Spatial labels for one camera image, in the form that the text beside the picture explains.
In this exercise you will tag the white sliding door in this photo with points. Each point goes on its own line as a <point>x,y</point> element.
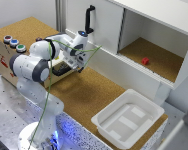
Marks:
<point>107,20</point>

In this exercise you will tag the white plastic box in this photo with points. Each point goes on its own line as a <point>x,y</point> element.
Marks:
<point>127,120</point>

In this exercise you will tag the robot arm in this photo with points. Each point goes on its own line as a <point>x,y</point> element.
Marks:
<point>27,66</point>

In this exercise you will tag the purple block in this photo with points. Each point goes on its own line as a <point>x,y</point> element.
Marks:
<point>39,39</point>

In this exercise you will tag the white cabinet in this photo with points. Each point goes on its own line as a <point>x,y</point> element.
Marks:
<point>160,13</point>

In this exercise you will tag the pink block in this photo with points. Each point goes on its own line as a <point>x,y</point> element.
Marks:
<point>145,61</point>

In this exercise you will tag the blue button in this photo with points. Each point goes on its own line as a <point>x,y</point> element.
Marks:
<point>14,42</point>

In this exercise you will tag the wooden drawer box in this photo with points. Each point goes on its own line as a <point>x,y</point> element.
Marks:
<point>24,28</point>

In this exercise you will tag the green button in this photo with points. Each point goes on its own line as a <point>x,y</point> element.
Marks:
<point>20,47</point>

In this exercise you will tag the red button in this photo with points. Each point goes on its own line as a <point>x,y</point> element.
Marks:
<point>8,38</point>

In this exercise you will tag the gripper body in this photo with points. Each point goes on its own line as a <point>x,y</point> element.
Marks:
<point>74,59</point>

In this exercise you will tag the wooden drawer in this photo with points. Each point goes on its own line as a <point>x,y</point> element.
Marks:
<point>62,77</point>

